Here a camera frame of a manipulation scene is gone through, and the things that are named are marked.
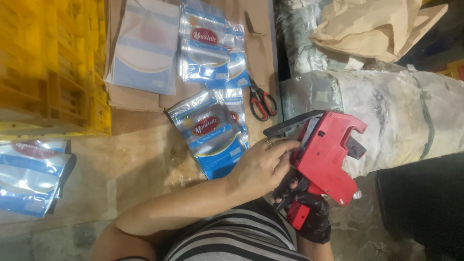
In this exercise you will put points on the person's left hand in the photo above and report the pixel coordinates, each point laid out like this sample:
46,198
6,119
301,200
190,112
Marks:
255,168

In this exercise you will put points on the crumpled brown paper bag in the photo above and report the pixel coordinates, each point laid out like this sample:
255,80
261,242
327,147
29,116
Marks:
373,25

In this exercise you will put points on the large black box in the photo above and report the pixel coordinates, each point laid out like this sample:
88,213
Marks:
424,206

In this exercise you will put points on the person's striped shirt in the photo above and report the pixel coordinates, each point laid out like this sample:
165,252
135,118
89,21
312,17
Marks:
235,235

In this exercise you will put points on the plastic-wrapped bundle of packets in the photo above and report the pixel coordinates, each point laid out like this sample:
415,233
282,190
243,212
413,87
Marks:
145,47

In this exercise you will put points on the red black scissors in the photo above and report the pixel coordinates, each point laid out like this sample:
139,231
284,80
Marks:
261,101

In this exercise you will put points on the person's left fingers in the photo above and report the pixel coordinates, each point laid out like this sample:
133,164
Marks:
284,144

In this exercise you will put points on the red yellow crate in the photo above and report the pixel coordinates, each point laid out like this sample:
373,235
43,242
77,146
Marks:
453,69

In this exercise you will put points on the person's right hand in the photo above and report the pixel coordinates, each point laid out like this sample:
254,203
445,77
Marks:
316,217

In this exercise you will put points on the large grey insulated duct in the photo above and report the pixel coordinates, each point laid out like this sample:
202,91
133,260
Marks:
398,116

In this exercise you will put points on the stack of blue silver packets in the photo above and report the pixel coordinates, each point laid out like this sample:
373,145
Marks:
210,134
31,177
206,47

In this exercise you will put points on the brown cardboard sheet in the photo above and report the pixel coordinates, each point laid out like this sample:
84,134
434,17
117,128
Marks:
259,47

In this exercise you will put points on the stack of yellow plastic crates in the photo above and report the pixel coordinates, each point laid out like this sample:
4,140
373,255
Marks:
50,65

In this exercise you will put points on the person's right fingers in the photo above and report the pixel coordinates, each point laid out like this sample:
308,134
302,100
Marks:
290,188

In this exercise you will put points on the grey foil wrapped bundle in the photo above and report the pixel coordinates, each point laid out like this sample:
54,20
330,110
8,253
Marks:
304,40

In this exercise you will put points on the red price label gun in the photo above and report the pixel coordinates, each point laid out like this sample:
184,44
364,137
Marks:
326,159

